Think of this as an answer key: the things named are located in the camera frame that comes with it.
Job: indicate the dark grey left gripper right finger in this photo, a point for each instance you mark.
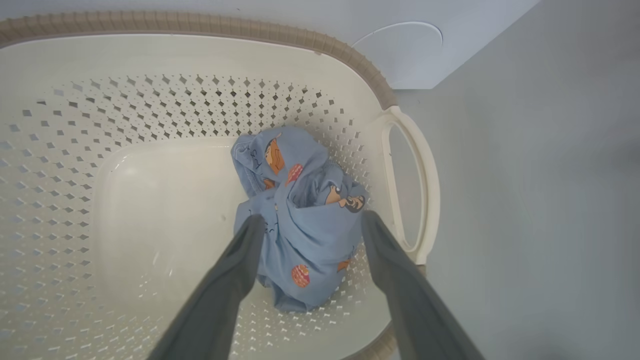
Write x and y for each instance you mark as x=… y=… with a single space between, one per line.
x=410 y=300

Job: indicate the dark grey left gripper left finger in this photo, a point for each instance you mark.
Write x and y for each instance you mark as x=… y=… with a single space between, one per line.
x=220 y=295

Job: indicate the blue printed garment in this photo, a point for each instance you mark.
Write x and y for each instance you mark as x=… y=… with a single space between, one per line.
x=310 y=235

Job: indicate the cream perforated laundry basket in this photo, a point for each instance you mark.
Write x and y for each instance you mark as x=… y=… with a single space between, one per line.
x=150 y=200

